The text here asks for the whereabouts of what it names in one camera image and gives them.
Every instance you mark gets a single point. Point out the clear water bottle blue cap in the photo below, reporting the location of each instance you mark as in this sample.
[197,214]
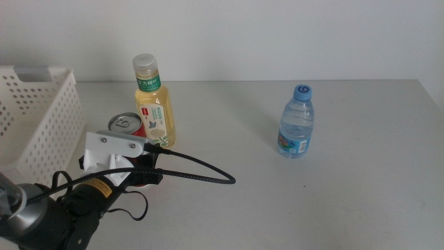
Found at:
[296,125]

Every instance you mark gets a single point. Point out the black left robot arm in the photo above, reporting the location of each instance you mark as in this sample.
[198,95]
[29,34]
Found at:
[34,229]

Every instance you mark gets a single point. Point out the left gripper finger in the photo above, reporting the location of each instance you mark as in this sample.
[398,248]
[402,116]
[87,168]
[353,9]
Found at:
[83,163]
[149,161]

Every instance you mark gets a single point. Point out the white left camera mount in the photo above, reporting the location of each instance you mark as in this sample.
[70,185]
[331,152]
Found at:
[100,156]

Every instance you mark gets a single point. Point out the red soda can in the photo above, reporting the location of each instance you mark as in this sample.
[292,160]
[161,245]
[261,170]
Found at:
[123,123]

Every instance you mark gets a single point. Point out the white perforated plastic basket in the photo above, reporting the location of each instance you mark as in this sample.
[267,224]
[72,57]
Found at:
[52,139]

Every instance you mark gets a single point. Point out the yellow tea bottle green label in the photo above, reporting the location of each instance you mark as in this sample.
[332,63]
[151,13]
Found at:
[154,104]

